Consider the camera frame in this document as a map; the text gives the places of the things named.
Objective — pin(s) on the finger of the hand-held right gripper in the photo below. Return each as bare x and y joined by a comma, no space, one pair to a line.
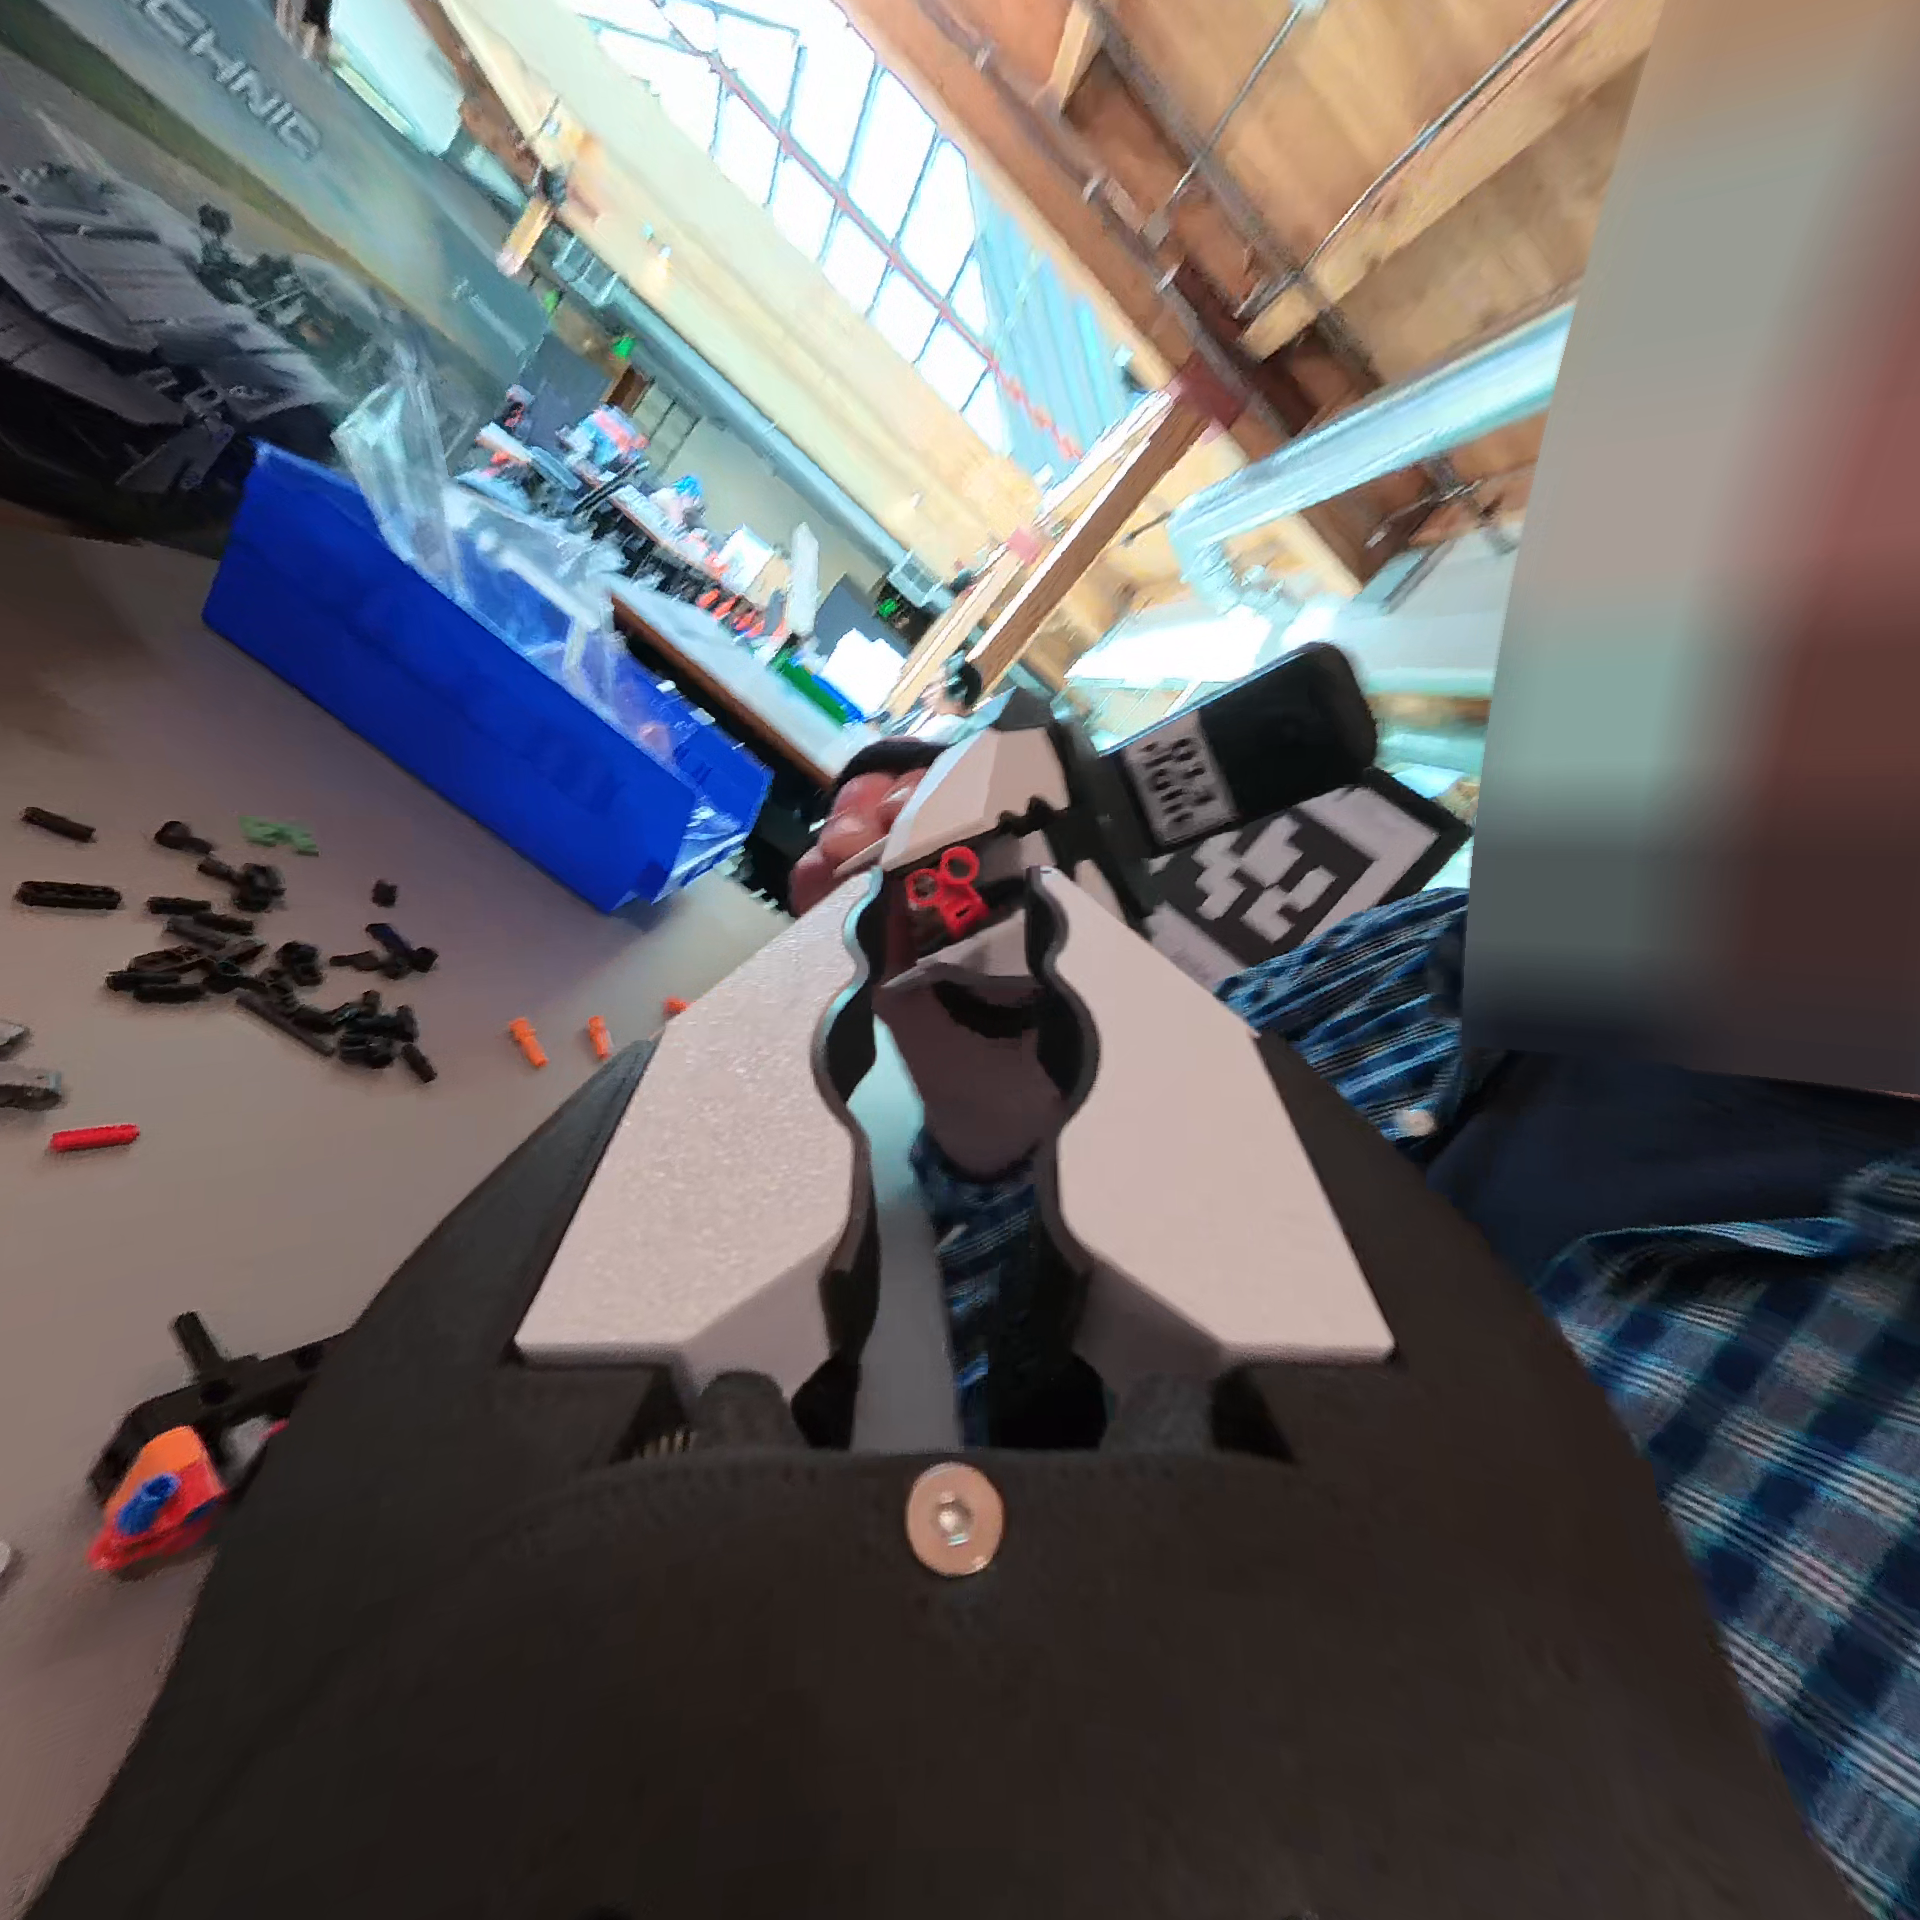
974,787
938,983

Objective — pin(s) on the pile of black lego pieces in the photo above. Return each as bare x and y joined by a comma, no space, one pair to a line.
66,897

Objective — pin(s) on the green lego plate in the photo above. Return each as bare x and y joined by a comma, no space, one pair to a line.
276,833

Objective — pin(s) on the red lego connector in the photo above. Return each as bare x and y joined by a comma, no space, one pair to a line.
945,888

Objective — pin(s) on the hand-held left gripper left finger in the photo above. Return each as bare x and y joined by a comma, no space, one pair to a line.
704,1184

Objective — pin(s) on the pile of grey lego pieces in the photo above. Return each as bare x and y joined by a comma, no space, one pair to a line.
28,1090

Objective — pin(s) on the clear plastic bags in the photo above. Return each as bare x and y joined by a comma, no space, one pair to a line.
435,481

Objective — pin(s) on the person's dark navy garment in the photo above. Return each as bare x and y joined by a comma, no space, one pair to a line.
1650,1171

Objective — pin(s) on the black lego frame orange end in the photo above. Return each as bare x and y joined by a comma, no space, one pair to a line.
164,1485

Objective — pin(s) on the single red lego pin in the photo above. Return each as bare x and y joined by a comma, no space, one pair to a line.
92,1136

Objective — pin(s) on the grey lego set box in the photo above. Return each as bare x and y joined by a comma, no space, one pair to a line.
120,301

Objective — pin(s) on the blue plastic bin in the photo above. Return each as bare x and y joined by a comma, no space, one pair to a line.
390,662

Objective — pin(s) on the background workbench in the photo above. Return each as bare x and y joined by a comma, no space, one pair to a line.
704,662

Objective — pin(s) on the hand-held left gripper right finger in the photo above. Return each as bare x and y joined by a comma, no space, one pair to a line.
1215,1184

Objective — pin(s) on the person's right hand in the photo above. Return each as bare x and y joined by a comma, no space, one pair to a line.
833,862

